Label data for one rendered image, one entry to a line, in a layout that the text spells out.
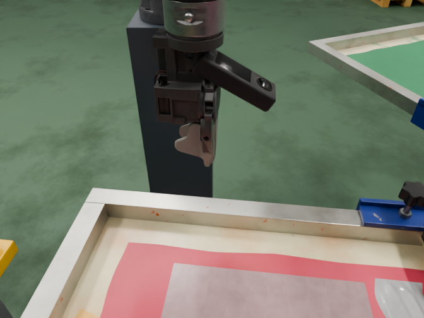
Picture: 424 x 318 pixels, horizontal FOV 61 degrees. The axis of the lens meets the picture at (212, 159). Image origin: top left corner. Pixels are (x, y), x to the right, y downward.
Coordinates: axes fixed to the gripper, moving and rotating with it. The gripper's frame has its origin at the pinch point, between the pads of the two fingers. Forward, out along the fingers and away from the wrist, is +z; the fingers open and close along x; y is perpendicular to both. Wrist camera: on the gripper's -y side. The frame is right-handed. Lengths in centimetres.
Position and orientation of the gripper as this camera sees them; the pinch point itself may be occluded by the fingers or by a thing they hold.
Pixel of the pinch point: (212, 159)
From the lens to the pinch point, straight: 56.6
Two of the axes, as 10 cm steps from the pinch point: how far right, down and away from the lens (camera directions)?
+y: -9.9, -0.7, 0.9
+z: 0.0, 7.9, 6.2
